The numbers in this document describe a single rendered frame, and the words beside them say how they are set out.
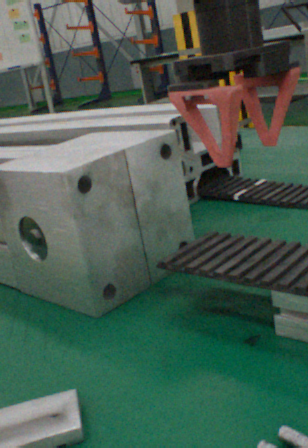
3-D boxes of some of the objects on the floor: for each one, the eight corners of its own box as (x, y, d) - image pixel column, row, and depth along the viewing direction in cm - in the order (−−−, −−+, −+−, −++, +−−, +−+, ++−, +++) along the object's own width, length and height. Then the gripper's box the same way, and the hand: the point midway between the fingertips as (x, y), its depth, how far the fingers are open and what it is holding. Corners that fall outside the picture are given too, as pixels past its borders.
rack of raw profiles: (29, 113, 1157) (3, 5, 1090) (61, 104, 1217) (39, 3, 1150) (139, 101, 934) (114, -33, 866) (173, 92, 994) (151, -34, 927)
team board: (-51, 168, 637) (-125, -24, 577) (-25, 157, 680) (-84, -19, 620) (52, 155, 575) (1, -50, 516) (75, 144, 618) (33, -43, 559)
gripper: (211, -20, 41) (241, 176, 45) (296, -32, 49) (310, 141, 53) (148, -2, 45) (179, 173, 50) (232, -11, 53) (254, 140, 58)
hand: (247, 147), depth 51 cm, fingers open, 8 cm apart
